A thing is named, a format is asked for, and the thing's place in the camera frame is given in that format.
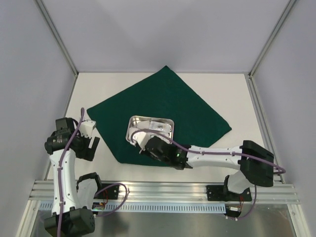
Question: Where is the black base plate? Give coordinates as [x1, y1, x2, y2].
[94, 185, 120, 200]
[206, 185, 252, 202]

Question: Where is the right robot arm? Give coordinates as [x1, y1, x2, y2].
[141, 136, 274, 200]

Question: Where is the suture packet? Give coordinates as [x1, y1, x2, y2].
[149, 121, 172, 133]

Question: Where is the right aluminium frame post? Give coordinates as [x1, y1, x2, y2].
[248, 0, 299, 79]

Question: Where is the stainless steel tray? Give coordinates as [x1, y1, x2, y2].
[125, 116, 174, 145]

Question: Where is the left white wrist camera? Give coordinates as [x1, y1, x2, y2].
[79, 120, 96, 138]

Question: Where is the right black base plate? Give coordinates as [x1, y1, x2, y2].
[206, 185, 252, 202]

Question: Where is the left aluminium frame post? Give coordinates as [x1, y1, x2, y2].
[34, 0, 79, 78]

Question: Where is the grey slotted cable duct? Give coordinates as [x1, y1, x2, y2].
[39, 201, 226, 214]

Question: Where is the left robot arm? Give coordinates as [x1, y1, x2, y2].
[43, 118, 104, 237]

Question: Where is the green surgical cloth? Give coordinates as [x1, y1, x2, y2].
[87, 66, 231, 166]

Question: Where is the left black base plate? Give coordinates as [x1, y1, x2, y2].
[94, 185, 120, 200]

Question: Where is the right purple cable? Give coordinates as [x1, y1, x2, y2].
[130, 130, 286, 220]

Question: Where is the aluminium front rail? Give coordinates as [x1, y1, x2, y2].
[29, 180, 300, 204]

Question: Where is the aluminium frame post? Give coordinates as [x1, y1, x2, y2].
[248, 0, 299, 79]
[34, 0, 79, 78]

